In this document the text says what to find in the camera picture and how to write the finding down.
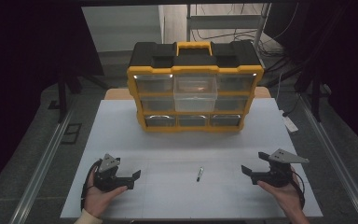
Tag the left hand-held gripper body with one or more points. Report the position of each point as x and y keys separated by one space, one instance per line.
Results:
x=105 y=180

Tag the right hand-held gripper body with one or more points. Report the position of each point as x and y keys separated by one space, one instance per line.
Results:
x=276 y=177

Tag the small metal screw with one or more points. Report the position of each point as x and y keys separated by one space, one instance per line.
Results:
x=199 y=174

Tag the clear plastic drawer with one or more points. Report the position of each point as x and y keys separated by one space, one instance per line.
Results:
x=195 y=99

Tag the person's left hand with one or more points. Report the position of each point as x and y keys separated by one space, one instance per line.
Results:
x=98 y=200

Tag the person's right hand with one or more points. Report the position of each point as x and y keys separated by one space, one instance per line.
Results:
x=287 y=196

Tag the white power strip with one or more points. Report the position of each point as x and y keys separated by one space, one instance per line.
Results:
x=290 y=123

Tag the light wooden table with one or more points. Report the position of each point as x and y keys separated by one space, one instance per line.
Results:
x=118 y=94

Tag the black stand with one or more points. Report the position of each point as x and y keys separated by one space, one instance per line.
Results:
x=315 y=93
x=62 y=93

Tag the grid of small clear bins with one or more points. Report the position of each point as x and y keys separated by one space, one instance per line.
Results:
x=154 y=84

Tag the yellow and black organizer cabinet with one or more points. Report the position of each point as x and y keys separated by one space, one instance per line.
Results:
x=155 y=54

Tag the dark curtain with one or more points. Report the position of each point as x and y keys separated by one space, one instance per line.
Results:
x=338 y=62
x=28 y=62

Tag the metal rack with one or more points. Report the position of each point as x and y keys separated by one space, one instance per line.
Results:
x=223 y=21

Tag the metal floor rail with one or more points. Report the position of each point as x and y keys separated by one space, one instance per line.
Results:
x=335 y=158
x=43 y=168

